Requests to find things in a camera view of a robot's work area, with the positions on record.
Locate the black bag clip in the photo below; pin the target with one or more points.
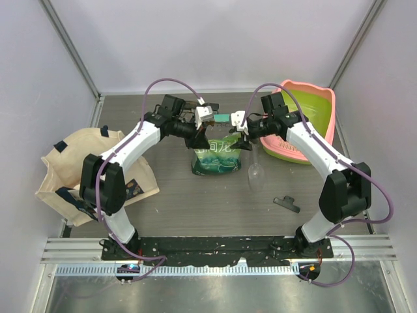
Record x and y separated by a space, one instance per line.
288 203

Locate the aluminium frame rail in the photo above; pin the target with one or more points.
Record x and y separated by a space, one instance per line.
81 257

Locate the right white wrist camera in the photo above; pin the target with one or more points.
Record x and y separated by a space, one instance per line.
239 122

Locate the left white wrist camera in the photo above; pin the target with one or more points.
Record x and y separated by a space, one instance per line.
203 114

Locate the black rectangular box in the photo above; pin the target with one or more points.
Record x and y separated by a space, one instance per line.
190 106

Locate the pink green litter box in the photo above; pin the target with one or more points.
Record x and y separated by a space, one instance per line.
319 106

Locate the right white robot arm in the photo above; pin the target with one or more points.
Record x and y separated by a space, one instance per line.
346 191

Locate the teal rectangular box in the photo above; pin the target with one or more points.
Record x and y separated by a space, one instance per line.
222 118

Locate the beige canvas tote bag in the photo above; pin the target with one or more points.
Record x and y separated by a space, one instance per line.
60 187

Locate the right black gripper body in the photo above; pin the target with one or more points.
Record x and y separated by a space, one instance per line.
253 134

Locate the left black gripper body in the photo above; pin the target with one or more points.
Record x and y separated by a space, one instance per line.
188 131

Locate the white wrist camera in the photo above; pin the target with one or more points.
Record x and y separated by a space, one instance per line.
239 122
203 114

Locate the green cat litter bag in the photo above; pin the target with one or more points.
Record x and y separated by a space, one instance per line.
219 159

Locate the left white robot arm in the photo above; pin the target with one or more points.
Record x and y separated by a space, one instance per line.
103 185

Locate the clear plastic scoop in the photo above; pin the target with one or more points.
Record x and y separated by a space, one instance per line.
256 173

